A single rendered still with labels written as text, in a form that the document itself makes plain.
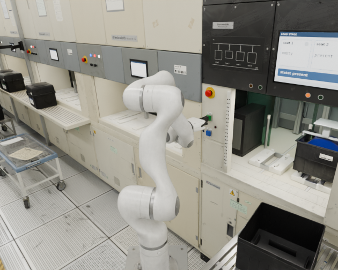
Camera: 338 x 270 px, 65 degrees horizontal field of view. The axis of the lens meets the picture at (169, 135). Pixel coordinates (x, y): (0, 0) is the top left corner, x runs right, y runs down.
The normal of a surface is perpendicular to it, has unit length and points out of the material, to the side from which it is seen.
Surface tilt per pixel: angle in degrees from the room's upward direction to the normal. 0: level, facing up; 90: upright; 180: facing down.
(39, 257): 0
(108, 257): 0
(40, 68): 90
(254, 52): 90
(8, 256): 0
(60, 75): 90
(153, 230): 30
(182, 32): 90
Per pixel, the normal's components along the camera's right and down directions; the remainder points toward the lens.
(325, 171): -0.72, 0.32
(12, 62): 0.69, 0.27
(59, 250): -0.04, -0.91
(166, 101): -0.20, 0.03
